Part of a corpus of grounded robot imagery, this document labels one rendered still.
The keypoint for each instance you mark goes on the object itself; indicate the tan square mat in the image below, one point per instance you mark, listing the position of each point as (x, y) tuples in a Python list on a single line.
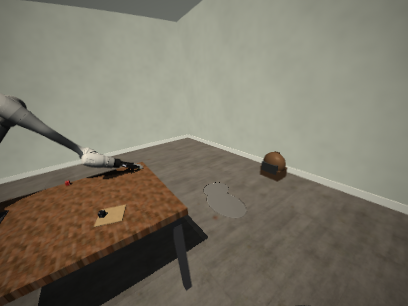
[(113, 215)]

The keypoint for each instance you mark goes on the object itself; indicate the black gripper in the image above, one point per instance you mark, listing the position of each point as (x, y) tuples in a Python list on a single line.
[(118, 163)]

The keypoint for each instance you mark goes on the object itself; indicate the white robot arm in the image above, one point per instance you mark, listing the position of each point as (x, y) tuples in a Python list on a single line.
[(12, 111)]

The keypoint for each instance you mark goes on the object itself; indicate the black die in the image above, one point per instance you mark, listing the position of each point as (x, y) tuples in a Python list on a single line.
[(101, 213)]

